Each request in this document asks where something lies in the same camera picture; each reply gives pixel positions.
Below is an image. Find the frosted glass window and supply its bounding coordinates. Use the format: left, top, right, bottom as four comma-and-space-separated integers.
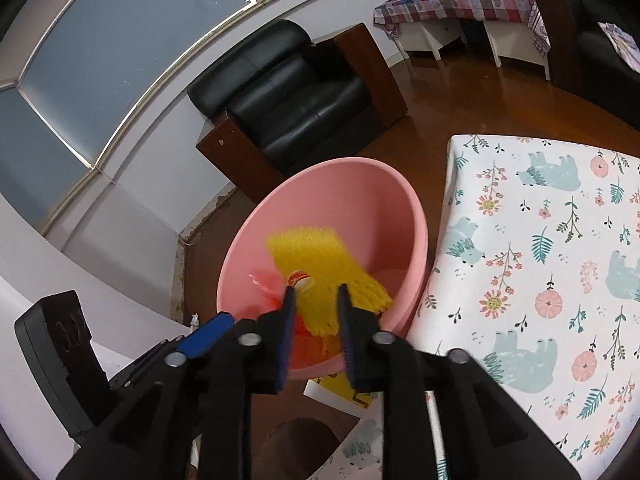
0, 0, 256, 236

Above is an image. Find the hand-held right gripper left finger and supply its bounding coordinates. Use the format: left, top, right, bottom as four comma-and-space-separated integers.
57, 287, 298, 480

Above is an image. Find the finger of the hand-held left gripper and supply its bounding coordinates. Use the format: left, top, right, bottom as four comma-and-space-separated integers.
175, 311, 236, 358

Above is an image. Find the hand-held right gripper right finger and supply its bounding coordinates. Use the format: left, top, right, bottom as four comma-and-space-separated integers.
336, 284, 583, 480

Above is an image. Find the white desk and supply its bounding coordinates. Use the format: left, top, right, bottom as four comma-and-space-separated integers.
397, 17, 551, 81

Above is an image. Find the red plastic wrapper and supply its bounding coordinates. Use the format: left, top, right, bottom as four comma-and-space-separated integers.
247, 270, 346, 361

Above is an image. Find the black armchair with wooden arms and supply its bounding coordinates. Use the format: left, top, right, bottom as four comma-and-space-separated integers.
186, 20, 408, 188
532, 0, 640, 103

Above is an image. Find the yellow white printed card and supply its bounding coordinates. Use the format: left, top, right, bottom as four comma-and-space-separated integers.
305, 375, 381, 418

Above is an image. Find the pink plastic basin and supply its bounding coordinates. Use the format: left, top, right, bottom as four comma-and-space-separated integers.
216, 157, 428, 381

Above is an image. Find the plaid tablecloth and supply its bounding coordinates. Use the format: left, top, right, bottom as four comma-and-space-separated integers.
374, 0, 551, 56

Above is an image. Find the pale printed cloth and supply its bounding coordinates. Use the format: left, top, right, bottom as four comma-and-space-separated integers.
598, 21, 640, 73

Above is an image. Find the yellow foam fruit net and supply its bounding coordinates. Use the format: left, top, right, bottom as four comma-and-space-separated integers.
266, 227, 393, 356

